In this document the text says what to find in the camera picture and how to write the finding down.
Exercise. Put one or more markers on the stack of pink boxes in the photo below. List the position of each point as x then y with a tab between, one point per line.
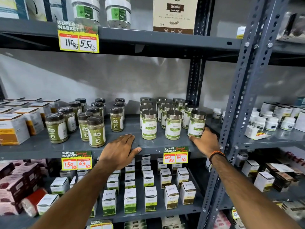
14	183

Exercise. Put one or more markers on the silver-lid green label jar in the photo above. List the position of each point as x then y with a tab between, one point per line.
196	123

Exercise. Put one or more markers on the large yellow price tag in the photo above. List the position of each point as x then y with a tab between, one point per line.
78	40

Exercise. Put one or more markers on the person's left thumb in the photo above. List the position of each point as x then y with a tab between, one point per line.
134	152

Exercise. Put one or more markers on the row of beige bottom boxes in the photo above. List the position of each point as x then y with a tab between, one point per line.
154	223

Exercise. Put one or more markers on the group of white orange boxes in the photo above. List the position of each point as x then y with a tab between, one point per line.
16	123

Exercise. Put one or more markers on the teal box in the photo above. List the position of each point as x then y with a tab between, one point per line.
301	102

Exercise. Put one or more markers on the person's right hand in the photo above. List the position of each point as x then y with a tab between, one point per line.
207	144

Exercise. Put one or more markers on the group of dark-lid powder jars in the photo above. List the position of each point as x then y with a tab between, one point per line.
95	126

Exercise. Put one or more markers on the person's right thumb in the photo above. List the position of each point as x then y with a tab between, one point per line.
195	138

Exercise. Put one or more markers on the clear gel jar green label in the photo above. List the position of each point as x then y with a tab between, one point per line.
118	14
86	11

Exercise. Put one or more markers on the grey metal side rack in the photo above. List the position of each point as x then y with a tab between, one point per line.
281	138

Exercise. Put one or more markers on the small yellow shelf tag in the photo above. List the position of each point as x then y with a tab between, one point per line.
235	214
240	32

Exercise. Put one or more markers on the beige brown powder box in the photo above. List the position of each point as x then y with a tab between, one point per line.
175	14

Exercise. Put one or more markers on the person's left hand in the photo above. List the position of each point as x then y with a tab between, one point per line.
116	152

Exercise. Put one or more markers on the group of small white bottles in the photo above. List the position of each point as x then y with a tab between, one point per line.
266	122

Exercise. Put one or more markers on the white box olive band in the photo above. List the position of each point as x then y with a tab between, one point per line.
250	168
241	159
264	181

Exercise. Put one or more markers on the white dark carton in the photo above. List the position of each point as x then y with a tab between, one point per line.
45	8

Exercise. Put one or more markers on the pink patterned packs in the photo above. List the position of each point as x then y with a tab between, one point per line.
221	221

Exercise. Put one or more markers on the orange black wrist band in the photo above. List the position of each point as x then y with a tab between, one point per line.
216	154

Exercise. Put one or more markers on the white blue carton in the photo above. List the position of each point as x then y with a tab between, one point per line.
12	7

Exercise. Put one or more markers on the group of silver-lid jars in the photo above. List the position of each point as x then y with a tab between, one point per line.
166	119

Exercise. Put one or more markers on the stack of brown sachets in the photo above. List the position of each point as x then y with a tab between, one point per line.
283	176

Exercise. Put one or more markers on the fallen white box red tag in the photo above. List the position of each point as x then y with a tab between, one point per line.
253	133

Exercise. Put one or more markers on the large grey metal shelving rack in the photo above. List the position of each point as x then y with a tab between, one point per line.
152	39

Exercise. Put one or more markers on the person's right forearm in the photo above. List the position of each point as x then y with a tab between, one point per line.
250	197

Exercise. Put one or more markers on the white box dark band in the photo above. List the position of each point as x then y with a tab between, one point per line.
282	112
296	110
300	122
268	107

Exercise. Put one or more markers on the red patterned pack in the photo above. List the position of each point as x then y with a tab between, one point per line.
295	158

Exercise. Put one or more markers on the group of white green boxes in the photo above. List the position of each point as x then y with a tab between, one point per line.
150	195

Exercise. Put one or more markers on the red plastic packet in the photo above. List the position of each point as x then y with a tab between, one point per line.
32	200

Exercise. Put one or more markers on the person's left forearm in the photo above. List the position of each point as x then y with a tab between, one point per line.
78	197

